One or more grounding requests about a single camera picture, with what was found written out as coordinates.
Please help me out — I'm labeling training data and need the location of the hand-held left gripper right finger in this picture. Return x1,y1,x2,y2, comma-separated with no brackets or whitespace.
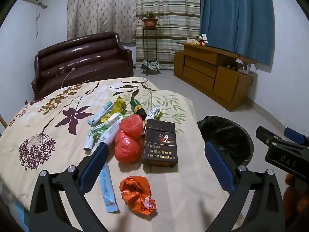
205,141,286,232

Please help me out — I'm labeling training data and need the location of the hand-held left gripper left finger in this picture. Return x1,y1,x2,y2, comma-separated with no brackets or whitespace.
29,142,110,232

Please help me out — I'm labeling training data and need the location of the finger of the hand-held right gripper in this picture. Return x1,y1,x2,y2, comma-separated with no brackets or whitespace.
284,126,309,148
255,126,290,150

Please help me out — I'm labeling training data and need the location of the light blue sachet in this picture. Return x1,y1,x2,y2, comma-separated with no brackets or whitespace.
99,162,120,213

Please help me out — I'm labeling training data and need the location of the white packet with blue print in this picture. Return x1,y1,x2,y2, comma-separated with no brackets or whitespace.
90,124,121,155

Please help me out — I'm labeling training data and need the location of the trash bin with black bag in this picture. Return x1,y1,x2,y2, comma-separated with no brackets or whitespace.
197,115,254,167

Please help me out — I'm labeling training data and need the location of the green white wrapper bundle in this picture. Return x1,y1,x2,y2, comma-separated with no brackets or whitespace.
83,113,126,151

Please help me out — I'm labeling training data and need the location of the orange plastic bag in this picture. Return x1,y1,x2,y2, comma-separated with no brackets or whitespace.
119,176,157,216

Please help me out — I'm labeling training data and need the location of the white teal wrapper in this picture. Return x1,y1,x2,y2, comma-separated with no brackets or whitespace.
87,101,113,126

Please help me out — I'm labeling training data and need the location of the dark brown cigarette box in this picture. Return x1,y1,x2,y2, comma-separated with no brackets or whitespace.
142,119,177,168

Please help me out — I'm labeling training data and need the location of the yellow snack wrapper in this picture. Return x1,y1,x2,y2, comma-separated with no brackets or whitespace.
100,95,127,124

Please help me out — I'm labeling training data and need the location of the green glass bottle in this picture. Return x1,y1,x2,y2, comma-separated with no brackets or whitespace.
130,99,148,121

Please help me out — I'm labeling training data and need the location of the white paper bundle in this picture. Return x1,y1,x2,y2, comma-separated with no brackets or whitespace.
147,105,163,121

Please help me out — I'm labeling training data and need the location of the floral blanket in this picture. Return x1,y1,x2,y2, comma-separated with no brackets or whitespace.
0,76,230,232

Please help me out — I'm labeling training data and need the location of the white router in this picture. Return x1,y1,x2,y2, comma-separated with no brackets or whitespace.
238,59,252,74

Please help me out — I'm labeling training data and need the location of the wooden cabinet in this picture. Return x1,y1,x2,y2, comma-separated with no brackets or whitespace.
173,41,256,112

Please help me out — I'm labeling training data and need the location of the light blue bed sheet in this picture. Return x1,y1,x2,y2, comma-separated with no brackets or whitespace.
10,198,31,232

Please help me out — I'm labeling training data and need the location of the dark brown leather sofa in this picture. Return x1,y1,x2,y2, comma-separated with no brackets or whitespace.
31,31,134,99

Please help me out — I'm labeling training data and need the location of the checked cloth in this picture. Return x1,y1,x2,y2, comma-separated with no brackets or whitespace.
141,60,162,71

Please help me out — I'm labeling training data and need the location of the blue curtain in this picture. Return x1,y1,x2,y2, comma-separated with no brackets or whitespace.
199,0,277,66

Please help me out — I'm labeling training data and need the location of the black metal plant stand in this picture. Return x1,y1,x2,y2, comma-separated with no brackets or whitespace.
141,26,161,76

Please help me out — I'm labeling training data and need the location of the potted plant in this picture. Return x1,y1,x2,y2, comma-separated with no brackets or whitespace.
138,12,164,28

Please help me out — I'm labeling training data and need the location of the beige patterned curtain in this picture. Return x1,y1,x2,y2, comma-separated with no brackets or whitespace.
66,0,138,45

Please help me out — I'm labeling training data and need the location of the striped curtain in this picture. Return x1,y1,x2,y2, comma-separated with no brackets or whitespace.
135,0,201,71

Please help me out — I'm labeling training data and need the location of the white charging cable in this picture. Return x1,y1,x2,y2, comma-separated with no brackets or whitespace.
57,68,76,87

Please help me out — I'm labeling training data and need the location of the white hanging cable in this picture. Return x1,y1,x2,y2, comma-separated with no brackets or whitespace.
36,5,41,38

